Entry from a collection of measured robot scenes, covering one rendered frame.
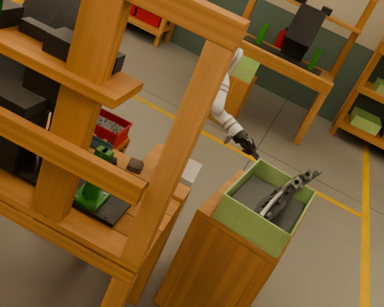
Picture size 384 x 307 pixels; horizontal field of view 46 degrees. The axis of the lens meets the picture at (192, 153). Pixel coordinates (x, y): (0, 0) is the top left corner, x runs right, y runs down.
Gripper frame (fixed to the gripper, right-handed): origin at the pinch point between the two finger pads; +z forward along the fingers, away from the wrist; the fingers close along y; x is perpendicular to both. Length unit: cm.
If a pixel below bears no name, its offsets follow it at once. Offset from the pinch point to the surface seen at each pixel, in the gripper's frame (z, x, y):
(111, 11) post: -55, 46, -76
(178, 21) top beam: -37, 33, -82
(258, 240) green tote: 32.8, 12.7, 35.4
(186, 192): -10.4, 29.6, 31.6
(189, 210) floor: -19, -7, 173
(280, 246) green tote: 42, 7, 30
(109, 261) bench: 1, 85, -1
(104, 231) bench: -12, 79, 2
